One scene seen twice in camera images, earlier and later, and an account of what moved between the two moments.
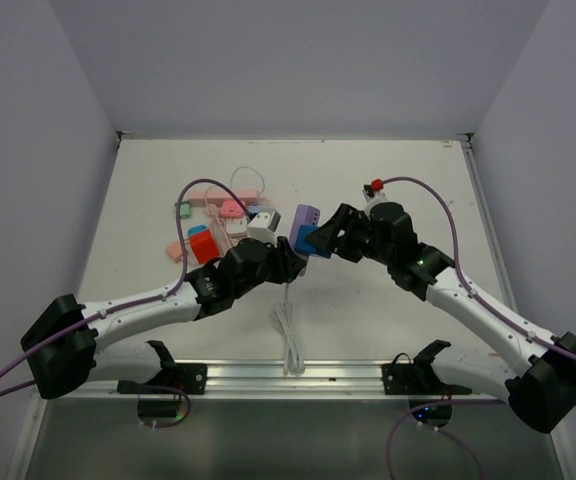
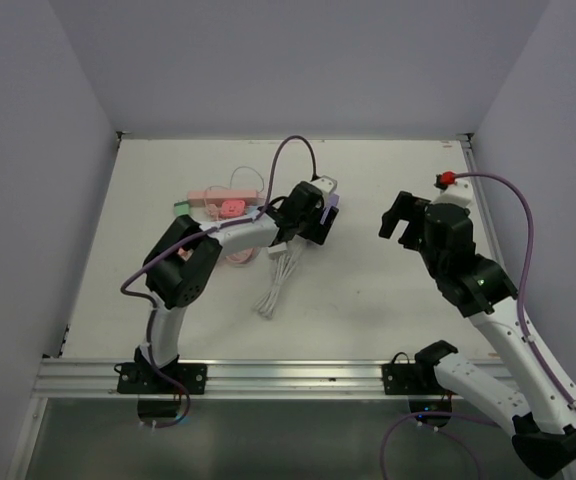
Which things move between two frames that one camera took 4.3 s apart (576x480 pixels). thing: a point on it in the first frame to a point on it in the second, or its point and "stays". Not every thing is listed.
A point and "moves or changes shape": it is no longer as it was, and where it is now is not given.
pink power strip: x=217 y=197 stays
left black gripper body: x=271 y=267 to x=307 y=223
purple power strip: x=305 y=216 moves or changes shape
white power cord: x=293 y=363 to x=283 y=264
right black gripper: x=328 y=237 to x=407 y=207
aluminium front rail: x=265 y=379 stays
